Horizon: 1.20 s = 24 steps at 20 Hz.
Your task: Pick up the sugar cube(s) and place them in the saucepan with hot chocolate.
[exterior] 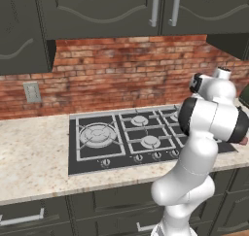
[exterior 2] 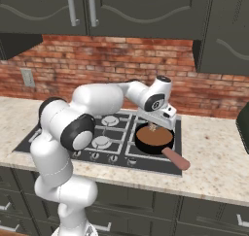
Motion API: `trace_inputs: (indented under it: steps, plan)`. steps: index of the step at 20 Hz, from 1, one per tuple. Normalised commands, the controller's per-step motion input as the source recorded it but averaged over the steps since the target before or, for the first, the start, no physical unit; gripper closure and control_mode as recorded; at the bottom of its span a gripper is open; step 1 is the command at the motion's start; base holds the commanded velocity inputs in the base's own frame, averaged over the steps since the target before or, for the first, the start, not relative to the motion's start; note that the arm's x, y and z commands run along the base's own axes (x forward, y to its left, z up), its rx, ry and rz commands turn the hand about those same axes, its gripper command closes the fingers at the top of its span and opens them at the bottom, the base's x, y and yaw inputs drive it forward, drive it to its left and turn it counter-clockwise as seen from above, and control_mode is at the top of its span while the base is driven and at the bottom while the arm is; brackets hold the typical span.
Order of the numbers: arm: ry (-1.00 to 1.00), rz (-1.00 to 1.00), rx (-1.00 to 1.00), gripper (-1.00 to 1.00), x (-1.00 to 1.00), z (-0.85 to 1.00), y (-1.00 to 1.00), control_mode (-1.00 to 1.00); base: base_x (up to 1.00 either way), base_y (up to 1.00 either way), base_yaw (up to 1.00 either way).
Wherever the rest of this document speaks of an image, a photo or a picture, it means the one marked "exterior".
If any black gas hob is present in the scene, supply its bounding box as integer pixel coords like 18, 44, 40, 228
67, 104, 239, 177

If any dark grey drawer front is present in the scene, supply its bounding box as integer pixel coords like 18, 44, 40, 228
68, 181, 163, 217
0, 195, 73, 236
72, 204, 169, 236
207, 169, 238, 197

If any dark grey upper cupboard door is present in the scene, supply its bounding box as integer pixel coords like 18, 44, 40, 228
0, 0, 54, 76
160, 0, 249, 37
33, 0, 163, 41

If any dark grey cupboard door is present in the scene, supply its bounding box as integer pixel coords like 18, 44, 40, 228
0, 0, 54, 76
33, 0, 163, 41
212, 167, 249, 236
160, 0, 249, 37

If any dark green object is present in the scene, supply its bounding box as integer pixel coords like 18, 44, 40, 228
238, 84, 249, 109

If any dark grey upper cupboard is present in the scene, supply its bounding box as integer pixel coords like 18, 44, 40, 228
206, 32, 249, 61

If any dark grey lower cupboard door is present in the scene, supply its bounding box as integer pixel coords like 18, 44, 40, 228
212, 167, 249, 236

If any grey wall outlet plate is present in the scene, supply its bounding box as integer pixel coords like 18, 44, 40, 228
22, 81, 43, 104

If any silver cupboard door handle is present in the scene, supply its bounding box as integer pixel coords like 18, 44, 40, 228
148, 0, 161, 28
167, 0, 183, 27

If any silver drawer handle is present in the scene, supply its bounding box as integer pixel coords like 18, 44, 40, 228
0, 208, 46, 227
136, 221, 160, 233

